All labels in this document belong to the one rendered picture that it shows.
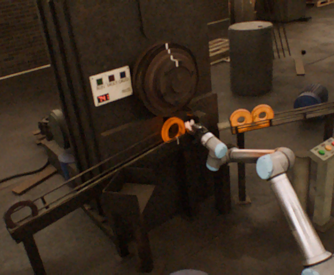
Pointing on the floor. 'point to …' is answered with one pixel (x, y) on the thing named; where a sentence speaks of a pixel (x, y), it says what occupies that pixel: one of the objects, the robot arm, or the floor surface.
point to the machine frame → (193, 20)
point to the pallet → (44, 132)
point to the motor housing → (223, 187)
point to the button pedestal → (324, 185)
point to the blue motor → (312, 98)
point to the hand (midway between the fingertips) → (186, 124)
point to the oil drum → (251, 58)
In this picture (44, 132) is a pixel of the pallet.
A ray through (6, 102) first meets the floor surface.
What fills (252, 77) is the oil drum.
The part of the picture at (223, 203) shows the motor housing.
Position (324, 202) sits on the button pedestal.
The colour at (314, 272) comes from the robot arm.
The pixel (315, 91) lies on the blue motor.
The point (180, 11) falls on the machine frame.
